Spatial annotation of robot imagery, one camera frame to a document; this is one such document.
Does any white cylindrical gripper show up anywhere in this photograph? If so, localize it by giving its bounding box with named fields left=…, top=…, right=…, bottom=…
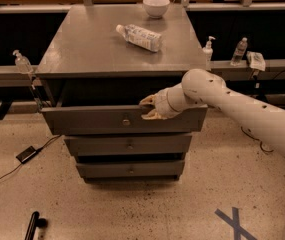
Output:
left=139, top=84, right=190, bottom=120

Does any grey top drawer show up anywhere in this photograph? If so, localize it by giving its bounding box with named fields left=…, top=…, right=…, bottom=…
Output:
left=42, top=105, right=207, bottom=135

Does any grey drawer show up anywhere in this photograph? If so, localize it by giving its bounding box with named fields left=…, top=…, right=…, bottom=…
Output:
left=42, top=105, right=207, bottom=135
left=65, top=133, right=192, bottom=156
left=76, top=160, right=185, bottom=178

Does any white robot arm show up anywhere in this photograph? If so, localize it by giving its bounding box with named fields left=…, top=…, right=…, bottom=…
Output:
left=140, top=69, right=285, bottom=240

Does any grey middle drawer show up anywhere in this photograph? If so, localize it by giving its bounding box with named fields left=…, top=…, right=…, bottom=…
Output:
left=65, top=133, right=192, bottom=156

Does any grey bottom drawer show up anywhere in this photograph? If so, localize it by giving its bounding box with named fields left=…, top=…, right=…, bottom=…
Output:
left=76, top=160, right=185, bottom=178

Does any grey drawer cabinet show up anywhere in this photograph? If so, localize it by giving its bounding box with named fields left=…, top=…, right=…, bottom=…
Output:
left=34, top=3, right=211, bottom=185

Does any lying plastic water bottle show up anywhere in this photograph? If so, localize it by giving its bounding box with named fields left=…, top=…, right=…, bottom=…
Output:
left=116, top=24, right=162, bottom=52

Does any white pump sanitizer bottle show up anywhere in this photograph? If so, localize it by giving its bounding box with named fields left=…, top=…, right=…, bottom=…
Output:
left=202, top=36, right=214, bottom=62

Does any white ceramic bowl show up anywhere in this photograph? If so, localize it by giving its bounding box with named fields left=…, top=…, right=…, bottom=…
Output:
left=143, top=0, right=170, bottom=18

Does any crumpled white packet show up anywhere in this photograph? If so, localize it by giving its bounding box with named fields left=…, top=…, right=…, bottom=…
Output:
left=246, top=51, right=266, bottom=71

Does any black power adapter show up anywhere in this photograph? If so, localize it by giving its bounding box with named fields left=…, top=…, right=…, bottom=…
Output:
left=16, top=146, right=37, bottom=164

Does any clear pump bottle left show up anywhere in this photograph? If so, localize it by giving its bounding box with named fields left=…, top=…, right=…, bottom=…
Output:
left=13, top=50, right=33, bottom=73

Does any black cable right floor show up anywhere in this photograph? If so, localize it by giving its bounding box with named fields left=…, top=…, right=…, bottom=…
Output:
left=240, top=126, right=275, bottom=154

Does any black adapter cable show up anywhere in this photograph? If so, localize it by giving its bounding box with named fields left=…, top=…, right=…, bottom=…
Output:
left=0, top=134, right=63, bottom=198

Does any black handle object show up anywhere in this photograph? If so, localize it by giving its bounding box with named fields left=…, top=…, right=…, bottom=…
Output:
left=24, top=211, right=48, bottom=240

